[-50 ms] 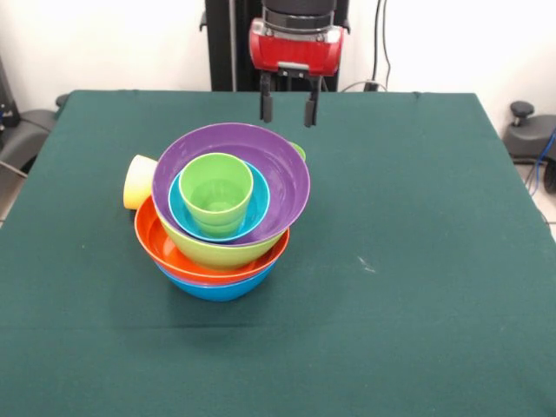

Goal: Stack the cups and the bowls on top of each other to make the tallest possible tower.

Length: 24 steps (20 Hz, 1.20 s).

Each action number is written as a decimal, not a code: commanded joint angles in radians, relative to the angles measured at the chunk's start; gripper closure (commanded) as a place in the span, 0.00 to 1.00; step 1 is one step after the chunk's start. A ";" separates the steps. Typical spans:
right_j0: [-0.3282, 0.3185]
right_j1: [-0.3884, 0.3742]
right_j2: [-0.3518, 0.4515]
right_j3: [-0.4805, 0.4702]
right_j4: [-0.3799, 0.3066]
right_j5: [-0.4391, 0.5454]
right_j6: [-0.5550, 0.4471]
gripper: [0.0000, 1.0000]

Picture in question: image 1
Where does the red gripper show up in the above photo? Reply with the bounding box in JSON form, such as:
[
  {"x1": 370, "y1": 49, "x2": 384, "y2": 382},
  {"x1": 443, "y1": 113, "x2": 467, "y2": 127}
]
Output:
[{"x1": 248, "y1": 17, "x2": 345, "y2": 128}]

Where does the purple and green bowl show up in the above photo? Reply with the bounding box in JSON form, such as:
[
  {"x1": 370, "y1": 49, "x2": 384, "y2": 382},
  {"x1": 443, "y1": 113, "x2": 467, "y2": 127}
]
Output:
[{"x1": 150, "y1": 122, "x2": 312, "y2": 270}]

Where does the small cyan bowl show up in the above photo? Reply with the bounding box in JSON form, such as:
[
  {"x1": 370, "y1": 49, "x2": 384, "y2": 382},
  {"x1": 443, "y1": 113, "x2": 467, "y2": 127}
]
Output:
[{"x1": 168, "y1": 161, "x2": 271, "y2": 243}]

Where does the yellow plastic cup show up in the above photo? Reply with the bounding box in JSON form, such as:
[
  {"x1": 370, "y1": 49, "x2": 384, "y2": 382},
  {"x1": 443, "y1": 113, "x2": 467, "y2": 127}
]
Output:
[{"x1": 122, "y1": 155, "x2": 158, "y2": 212}]

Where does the orange-red bowl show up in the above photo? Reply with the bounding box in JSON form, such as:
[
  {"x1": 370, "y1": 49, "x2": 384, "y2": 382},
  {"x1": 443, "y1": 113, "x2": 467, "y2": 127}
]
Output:
[{"x1": 133, "y1": 195, "x2": 291, "y2": 286}]

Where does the large blue bowl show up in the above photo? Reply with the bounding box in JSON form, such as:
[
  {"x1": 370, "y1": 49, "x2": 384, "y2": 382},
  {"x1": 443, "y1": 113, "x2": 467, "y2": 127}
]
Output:
[{"x1": 156, "y1": 260, "x2": 279, "y2": 303}]

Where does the dark green tablecloth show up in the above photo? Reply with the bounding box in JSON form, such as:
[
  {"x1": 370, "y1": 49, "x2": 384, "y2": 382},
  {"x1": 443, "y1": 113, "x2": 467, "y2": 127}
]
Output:
[{"x1": 0, "y1": 89, "x2": 556, "y2": 417}]

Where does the dark grey equipment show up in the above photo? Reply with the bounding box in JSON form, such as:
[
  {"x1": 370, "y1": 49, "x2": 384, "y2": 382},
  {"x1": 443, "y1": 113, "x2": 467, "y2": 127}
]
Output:
[{"x1": 0, "y1": 56, "x2": 21, "y2": 129}]

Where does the black wall cable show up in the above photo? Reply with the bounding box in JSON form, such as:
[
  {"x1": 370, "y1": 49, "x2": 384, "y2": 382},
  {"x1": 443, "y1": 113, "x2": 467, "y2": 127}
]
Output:
[{"x1": 371, "y1": 0, "x2": 392, "y2": 90}]

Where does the grey pedestal foot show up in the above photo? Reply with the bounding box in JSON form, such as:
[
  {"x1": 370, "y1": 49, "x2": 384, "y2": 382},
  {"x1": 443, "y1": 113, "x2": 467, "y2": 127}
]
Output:
[
  {"x1": 503, "y1": 101, "x2": 556, "y2": 160},
  {"x1": 0, "y1": 94, "x2": 70, "y2": 175}
]

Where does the blue cable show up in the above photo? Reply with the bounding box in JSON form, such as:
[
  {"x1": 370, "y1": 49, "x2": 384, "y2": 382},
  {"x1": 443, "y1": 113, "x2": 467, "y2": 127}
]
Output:
[{"x1": 524, "y1": 129, "x2": 556, "y2": 196}]

